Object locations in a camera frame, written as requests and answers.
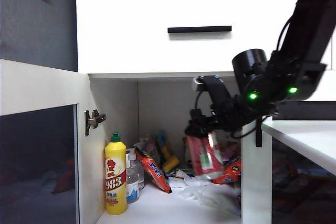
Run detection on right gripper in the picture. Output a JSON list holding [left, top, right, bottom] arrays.
[[185, 95, 245, 138]]

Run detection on red beverage can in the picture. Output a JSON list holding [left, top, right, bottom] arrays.
[[185, 131, 224, 180]]

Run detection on white glass cabinet door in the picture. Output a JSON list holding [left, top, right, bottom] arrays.
[[0, 58, 91, 224], [241, 77, 336, 224]]

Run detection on white cabinet body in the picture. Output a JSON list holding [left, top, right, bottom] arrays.
[[75, 0, 336, 224]]

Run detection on metal door hinge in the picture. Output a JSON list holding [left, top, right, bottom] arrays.
[[84, 109, 107, 137]]

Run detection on pink snack packet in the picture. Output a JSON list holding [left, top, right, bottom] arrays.
[[223, 142, 241, 162]]

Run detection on orange red snack bag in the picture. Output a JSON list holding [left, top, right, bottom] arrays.
[[212, 157, 242, 185]]

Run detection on pink white wrapper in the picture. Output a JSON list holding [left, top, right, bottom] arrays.
[[133, 137, 158, 162]]

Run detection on white plastic bag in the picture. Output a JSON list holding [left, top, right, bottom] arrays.
[[169, 175, 242, 216]]

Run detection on orange snack packet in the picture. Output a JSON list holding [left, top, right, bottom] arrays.
[[134, 147, 173, 195]]

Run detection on clear pump bottle blue label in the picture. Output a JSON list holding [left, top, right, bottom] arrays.
[[125, 148, 140, 204]]

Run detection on white table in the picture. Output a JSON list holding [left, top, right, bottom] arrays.
[[261, 116, 336, 177]]

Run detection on yellow detergent bottle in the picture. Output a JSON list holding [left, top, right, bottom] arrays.
[[104, 132, 128, 216]]

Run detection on wide white drawer front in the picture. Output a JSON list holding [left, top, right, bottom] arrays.
[[76, 0, 332, 75]]

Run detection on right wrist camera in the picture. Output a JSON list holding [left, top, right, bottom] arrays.
[[193, 75, 233, 106]]

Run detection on black vertical door handle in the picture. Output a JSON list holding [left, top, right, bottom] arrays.
[[256, 118, 263, 148]]

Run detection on black horizontal drawer handle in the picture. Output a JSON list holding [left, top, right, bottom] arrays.
[[167, 25, 233, 34]]

